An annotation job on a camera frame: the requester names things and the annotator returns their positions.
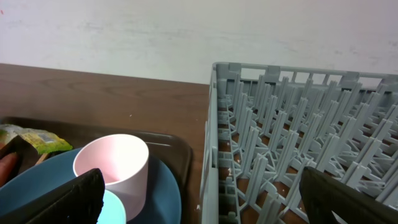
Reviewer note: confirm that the green snack wrapper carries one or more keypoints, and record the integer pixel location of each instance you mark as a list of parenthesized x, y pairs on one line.
[(43, 141)]

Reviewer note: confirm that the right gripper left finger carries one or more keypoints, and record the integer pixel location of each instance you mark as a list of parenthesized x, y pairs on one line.
[(78, 201)]

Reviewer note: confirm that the pink cup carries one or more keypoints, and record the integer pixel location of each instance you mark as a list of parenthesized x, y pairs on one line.
[(123, 160)]

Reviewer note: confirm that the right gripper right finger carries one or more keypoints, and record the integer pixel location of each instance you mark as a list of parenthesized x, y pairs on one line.
[(324, 197)]

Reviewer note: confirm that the dark brown serving tray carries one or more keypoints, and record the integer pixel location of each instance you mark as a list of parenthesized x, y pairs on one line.
[(171, 150)]

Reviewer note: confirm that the orange carrot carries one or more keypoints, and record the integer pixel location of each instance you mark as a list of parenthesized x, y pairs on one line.
[(7, 164)]

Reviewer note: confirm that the grey dishwasher rack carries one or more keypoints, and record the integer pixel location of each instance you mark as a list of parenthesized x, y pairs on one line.
[(266, 123)]

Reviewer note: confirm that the dark blue plate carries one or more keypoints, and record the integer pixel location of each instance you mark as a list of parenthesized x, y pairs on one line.
[(163, 201)]

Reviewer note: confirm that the right wooden chopstick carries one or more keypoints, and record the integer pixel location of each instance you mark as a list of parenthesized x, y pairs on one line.
[(42, 158)]

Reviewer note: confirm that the light blue cup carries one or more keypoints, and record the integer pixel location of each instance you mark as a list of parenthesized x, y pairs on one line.
[(113, 211)]

